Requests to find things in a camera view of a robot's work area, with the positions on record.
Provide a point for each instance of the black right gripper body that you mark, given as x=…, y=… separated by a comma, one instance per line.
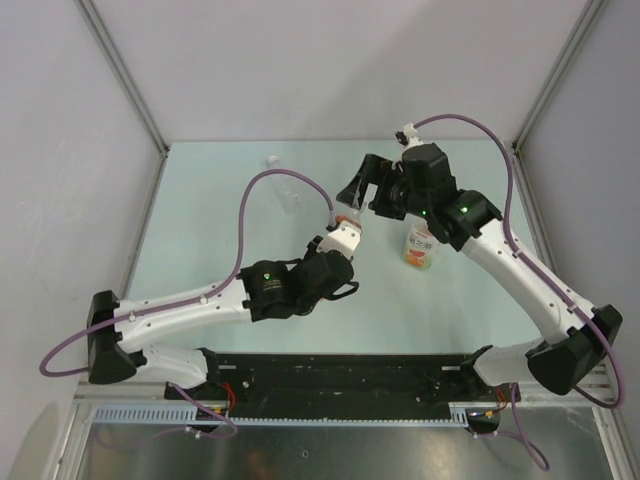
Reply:
x=398, y=194

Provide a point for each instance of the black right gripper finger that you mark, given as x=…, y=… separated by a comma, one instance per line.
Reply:
x=372, y=197
x=353, y=195

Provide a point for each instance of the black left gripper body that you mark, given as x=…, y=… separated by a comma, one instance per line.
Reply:
x=312, y=249

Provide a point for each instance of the orange label tea bottle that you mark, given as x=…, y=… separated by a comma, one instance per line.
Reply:
x=350, y=215

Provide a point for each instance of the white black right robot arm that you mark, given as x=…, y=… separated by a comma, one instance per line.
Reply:
x=574, y=334

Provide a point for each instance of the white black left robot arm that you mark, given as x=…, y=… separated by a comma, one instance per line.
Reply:
x=128, y=342

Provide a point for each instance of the clear unlabelled plastic bottle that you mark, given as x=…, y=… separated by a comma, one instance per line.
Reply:
x=287, y=193

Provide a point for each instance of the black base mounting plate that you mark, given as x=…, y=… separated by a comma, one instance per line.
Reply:
x=341, y=383

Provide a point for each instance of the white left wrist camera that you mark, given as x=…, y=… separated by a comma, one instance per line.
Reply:
x=344, y=239

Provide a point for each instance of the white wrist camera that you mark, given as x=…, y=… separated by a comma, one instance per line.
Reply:
x=344, y=239
x=408, y=136

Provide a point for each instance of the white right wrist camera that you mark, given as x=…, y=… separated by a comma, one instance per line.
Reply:
x=408, y=136

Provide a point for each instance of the grey slotted cable duct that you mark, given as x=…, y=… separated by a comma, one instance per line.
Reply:
x=189, y=415

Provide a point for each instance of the right aluminium frame post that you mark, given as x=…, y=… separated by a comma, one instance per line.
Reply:
x=568, y=54

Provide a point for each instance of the aluminium frame post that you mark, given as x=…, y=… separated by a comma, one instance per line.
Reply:
x=568, y=54
x=116, y=62

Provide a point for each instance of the left aluminium frame post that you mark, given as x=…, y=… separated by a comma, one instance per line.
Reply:
x=116, y=62

